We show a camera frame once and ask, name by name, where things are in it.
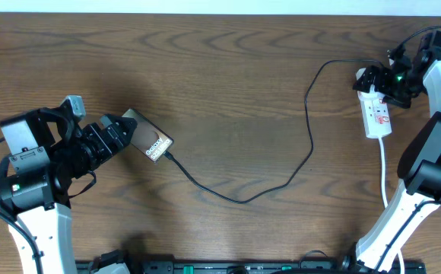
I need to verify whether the bronze Galaxy smartphone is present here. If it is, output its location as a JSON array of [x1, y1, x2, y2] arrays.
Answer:
[[122, 108, 174, 163]]

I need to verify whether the black USB charging cable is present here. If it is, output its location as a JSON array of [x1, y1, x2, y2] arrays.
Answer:
[[163, 58, 387, 205]]

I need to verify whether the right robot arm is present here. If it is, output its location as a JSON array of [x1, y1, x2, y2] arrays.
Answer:
[[341, 26, 441, 273]]

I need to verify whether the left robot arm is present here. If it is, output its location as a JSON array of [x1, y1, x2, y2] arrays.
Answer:
[[0, 105, 137, 273]]

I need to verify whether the white charger plug adapter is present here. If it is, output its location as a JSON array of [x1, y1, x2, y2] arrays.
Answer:
[[356, 68, 366, 83]]

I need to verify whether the white power strip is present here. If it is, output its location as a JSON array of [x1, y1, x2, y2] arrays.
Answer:
[[357, 91, 392, 139]]

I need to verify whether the white power strip cord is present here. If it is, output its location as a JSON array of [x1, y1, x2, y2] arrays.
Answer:
[[378, 137, 406, 274]]

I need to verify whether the black left camera cable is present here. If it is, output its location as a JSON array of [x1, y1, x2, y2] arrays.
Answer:
[[0, 136, 45, 274]]

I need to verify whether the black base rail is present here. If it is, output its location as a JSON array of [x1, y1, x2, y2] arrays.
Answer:
[[75, 260, 427, 274]]

